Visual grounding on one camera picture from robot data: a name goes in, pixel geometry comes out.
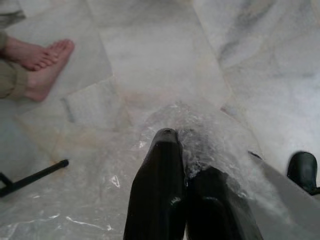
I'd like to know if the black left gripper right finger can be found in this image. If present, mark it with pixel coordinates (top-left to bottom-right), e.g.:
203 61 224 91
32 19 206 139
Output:
186 166 263 240

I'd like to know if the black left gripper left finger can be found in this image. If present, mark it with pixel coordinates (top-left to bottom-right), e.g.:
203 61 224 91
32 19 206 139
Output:
123 127 187 240

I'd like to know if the grey flat bar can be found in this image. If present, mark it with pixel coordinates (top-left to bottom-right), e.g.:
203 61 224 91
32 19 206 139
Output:
247 149 320 240

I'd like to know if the black rounded rubber foot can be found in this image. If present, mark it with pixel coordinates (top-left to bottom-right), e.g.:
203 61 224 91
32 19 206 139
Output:
286 151 320 197

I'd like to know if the black metal rod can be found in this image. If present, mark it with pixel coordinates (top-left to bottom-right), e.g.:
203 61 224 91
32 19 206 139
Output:
0 159 70 198

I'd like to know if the person's bare foot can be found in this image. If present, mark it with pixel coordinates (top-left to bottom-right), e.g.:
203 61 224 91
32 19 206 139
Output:
4 38 76 72
23 49 74 102

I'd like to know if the person's olive trouser leg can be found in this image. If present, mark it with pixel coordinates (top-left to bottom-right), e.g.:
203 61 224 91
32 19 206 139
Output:
0 0 26 51
0 59 29 100

